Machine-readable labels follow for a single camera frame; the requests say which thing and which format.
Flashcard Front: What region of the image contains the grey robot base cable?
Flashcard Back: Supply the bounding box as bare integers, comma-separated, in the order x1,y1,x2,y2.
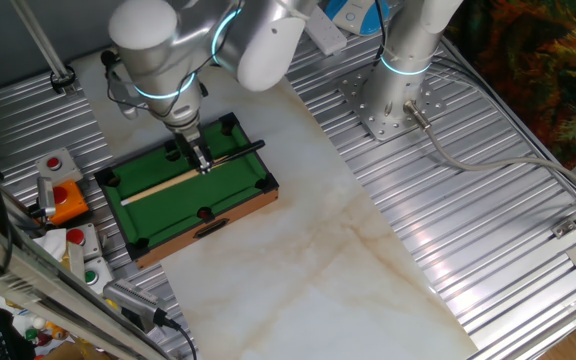
402,99,576,201

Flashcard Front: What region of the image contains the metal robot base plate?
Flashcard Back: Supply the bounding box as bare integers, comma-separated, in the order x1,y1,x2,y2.
337,64,447,142

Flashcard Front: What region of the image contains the orange box red button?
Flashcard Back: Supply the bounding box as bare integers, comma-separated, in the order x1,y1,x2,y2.
47,179,90,226

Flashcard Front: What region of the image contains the green mini pool table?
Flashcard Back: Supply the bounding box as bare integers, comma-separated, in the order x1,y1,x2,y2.
92,111,280,269

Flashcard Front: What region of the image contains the silver depth camera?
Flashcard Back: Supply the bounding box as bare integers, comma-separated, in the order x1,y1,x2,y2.
102,278,169,334

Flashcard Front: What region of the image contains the aluminium frame bar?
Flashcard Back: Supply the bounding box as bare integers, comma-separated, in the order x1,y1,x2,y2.
0,209,169,360

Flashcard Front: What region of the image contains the grey box small red button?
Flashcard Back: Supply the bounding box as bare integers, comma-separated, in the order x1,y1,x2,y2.
35,147,84,185

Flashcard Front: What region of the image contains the black rod clamp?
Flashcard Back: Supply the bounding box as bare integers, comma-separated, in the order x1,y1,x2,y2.
50,64,78,95

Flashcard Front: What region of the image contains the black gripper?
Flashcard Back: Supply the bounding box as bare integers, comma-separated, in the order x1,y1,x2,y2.
171,124,217,176

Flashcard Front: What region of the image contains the grey box large red button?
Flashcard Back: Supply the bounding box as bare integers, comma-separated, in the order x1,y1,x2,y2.
65,223,104,261

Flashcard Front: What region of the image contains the metal stand rod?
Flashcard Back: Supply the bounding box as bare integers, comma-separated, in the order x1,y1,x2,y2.
10,0,72,84

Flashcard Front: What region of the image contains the small metal bracket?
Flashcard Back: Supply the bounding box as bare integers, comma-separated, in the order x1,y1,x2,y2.
551,219,576,239

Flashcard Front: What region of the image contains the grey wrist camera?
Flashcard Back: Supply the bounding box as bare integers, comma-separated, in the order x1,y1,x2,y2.
116,74,142,122

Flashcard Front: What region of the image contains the white box green button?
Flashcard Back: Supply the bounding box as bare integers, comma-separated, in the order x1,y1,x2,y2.
82,256,115,295

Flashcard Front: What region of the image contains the blue white round device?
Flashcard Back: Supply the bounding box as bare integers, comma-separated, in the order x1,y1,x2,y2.
325,0,392,37

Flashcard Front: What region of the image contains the small silver camera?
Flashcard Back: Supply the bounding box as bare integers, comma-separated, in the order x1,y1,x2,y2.
36,176,58,219

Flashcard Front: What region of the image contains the wooden pool cue black handle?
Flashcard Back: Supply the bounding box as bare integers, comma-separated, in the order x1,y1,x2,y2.
119,139,267,207

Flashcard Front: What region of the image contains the white power strip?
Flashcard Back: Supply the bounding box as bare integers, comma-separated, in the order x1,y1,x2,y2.
303,4,348,56

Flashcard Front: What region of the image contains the black camera cable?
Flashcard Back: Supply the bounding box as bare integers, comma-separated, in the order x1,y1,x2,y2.
162,317,199,360

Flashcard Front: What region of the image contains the white crumpled tissue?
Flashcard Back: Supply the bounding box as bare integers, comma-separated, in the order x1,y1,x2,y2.
32,228,69,264

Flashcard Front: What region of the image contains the colourful patterned cloth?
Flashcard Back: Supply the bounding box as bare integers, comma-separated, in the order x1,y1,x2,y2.
445,0,576,171

